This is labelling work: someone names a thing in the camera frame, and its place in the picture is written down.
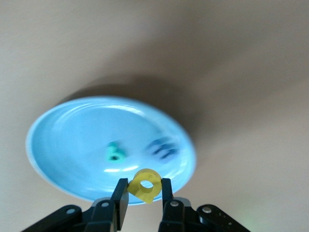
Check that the yellow foam letter d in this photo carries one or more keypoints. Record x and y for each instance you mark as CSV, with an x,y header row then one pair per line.
x,y
135,187

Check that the teal foam letter q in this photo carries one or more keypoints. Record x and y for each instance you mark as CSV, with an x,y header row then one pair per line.
x,y
111,149

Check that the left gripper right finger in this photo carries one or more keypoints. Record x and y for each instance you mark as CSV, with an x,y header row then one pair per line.
x,y
169,210

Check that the blue foam letter m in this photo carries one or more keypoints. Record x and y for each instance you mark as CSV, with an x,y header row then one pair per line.
x,y
159,151

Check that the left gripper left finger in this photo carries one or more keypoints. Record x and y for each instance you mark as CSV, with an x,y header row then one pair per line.
x,y
122,200

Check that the blue round plate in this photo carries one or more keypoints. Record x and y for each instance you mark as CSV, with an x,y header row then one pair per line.
x,y
72,145

